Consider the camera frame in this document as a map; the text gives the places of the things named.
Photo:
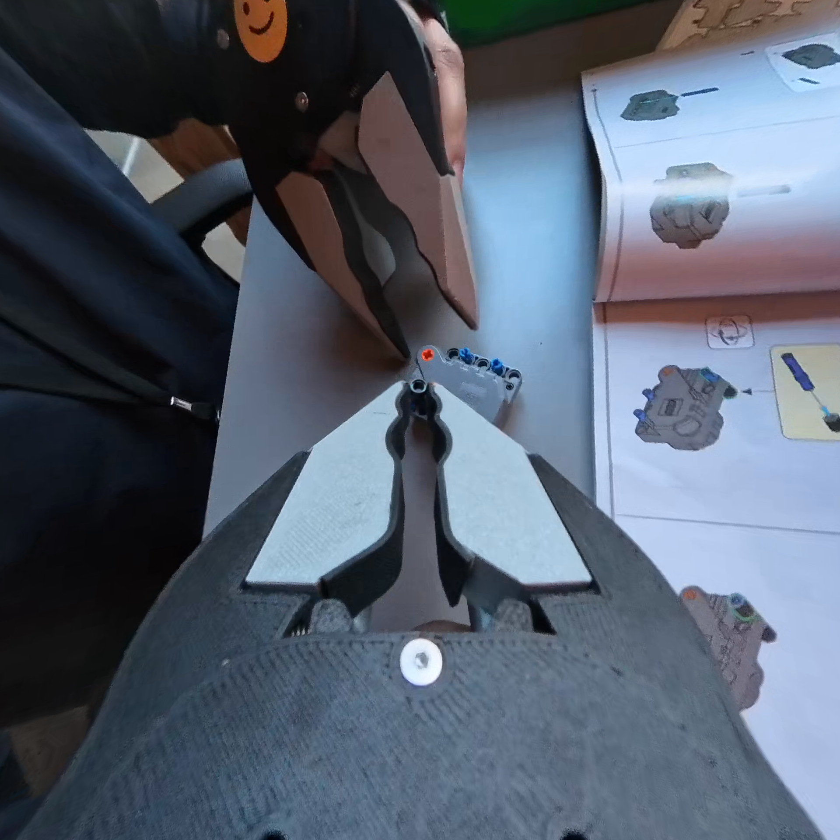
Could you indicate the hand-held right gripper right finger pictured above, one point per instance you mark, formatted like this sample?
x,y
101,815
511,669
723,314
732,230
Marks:
x,y
512,512

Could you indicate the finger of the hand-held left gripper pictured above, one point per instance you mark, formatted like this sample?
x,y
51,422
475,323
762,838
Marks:
x,y
420,197
334,243

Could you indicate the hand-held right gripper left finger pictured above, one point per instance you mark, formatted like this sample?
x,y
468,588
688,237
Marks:
x,y
334,505

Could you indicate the grey lego motor block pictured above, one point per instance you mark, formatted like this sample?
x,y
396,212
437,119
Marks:
x,y
476,387

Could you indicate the small black lego pin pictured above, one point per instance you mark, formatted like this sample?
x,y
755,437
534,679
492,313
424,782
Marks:
x,y
418,390

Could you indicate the person's left forearm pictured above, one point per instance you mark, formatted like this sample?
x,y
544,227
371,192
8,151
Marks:
x,y
118,59

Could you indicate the lego instruction booklet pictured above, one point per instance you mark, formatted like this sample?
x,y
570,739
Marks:
x,y
709,459

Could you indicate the person's left hand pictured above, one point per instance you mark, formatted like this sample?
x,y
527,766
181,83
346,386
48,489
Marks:
x,y
454,98

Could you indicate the grey chair armrest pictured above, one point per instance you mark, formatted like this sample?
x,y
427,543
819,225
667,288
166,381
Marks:
x,y
210,193

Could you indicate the green plastic bin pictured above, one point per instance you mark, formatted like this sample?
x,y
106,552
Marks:
x,y
558,16

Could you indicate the person's dark clothed torso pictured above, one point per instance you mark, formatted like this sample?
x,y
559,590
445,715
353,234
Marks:
x,y
85,426

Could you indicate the wooden puzzle board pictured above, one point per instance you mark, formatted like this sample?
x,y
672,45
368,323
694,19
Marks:
x,y
748,19

